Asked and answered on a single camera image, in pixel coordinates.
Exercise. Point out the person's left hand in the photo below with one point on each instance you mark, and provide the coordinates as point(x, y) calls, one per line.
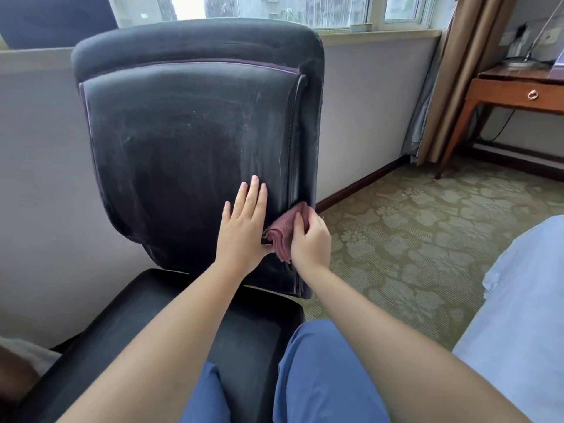
point(242, 242)

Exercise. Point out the person's right hand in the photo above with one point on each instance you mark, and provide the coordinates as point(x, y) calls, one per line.
point(313, 251)

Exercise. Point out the pink cleaning cloth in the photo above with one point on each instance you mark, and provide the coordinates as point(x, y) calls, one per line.
point(282, 231)

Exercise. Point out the black leather chair backrest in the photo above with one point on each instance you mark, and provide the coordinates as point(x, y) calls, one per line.
point(176, 140)

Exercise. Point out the person's left forearm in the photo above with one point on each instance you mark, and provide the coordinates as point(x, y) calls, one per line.
point(154, 352)

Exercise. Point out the person's right forearm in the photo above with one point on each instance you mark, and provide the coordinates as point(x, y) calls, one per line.
point(396, 356)

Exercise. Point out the dark wooden baseboard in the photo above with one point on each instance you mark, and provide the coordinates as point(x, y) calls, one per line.
point(520, 160)
point(361, 182)

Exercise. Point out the blue trousers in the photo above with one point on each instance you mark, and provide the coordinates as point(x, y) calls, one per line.
point(321, 378)

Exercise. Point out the grey curtain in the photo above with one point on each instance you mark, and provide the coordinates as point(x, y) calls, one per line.
point(423, 110)

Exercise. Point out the white sheer curtain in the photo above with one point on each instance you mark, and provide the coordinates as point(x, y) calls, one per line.
point(35, 352)

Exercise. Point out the tall grey apartment building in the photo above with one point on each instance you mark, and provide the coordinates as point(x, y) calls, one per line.
point(255, 6)

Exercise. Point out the brown curtain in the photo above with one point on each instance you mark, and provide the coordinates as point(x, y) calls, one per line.
point(467, 70)

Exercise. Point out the wide grey apartment building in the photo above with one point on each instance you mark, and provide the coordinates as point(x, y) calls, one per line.
point(339, 10)

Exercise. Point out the brown wooden desk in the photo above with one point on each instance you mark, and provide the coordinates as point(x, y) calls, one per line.
point(502, 92)

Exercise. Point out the grey building with antenna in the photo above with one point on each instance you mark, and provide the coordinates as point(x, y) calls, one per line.
point(141, 8)

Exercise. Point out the beige window sill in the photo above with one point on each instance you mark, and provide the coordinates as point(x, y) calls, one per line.
point(35, 61)

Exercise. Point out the silver desk lamp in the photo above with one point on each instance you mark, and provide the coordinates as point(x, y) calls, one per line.
point(524, 62)

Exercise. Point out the black tissue box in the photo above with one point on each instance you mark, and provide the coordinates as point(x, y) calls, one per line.
point(53, 21)

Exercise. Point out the blue standing display card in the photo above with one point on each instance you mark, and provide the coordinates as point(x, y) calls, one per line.
point(559, 60)

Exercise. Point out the grey window frame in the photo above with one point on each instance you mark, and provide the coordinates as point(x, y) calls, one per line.
point(376, 13)

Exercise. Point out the white wall socket with plug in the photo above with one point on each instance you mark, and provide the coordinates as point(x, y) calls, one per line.
point(513, 39)

